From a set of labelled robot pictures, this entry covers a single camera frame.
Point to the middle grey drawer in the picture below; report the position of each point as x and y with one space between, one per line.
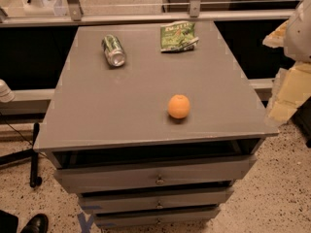
155 200

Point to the bottom grey drawer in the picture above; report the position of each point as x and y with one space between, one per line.
147 217

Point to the black stand leg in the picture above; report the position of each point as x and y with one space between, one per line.
16 157

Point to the grey drawer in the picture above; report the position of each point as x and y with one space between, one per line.
142 175
147 217
155 200

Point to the top grey drawer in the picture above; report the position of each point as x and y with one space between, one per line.
142 175

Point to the grey drawer cabinet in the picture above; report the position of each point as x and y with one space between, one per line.
102 115

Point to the metal rail frame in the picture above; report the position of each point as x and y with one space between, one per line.
22 13

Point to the green soda can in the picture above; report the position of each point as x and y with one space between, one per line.
113 50

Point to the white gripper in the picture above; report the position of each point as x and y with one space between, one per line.
299 38

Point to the green snack bag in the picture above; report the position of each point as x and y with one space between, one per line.
178 36

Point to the black shoe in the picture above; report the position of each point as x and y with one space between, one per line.
37 224

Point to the blue tape mark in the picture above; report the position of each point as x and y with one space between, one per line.
87 223

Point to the white cylinder object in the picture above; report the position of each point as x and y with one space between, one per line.
6 94

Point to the orange fruit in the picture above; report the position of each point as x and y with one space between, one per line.
178 106

